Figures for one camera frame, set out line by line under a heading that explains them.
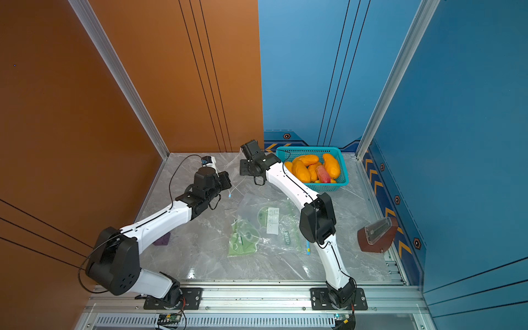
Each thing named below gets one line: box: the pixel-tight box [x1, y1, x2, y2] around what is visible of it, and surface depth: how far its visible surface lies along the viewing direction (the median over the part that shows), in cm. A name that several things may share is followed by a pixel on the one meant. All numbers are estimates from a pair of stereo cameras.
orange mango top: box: [294, 154, 319, 167], surface depth 108 cm
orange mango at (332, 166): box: [323, 153, 341, 180], surface depth 104 cm
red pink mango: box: [316, 165, 331, 184], surface depth 101 cm
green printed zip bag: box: [227, 218, 261, 258], surface depth 85 cm
